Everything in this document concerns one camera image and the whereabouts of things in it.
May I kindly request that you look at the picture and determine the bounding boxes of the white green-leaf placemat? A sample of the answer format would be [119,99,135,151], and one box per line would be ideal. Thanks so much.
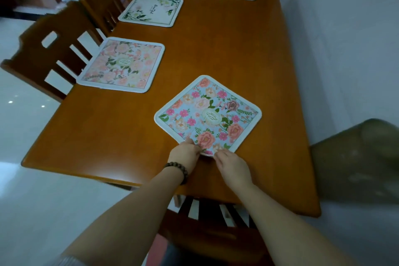
[118,0,184,28]

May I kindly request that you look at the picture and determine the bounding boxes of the person's right hand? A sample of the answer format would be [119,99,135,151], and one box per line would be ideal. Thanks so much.
[213,149,253,189]

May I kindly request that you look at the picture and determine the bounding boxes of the brown beaded bracelet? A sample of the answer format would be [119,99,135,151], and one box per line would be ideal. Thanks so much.
[164,162,189,185]

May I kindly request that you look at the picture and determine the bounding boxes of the person's left hand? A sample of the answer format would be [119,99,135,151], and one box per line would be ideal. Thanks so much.
[167,138,202,174]

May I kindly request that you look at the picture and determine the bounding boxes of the olive green cloth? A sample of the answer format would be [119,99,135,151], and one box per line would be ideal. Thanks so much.
[309,118,399,204]

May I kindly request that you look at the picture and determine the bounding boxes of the wooden dining table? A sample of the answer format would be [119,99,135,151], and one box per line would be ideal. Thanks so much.
[21,0,321,218]

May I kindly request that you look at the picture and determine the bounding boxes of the person's right forearm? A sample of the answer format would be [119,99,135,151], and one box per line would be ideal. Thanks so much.
[239,183,359,266]

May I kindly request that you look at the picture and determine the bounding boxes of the pink floral placemat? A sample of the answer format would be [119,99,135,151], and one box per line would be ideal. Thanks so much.
[76,37,165,94]

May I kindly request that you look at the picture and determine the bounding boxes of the person's left forearm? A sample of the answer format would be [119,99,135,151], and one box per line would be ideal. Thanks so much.
[61,167,184,266]

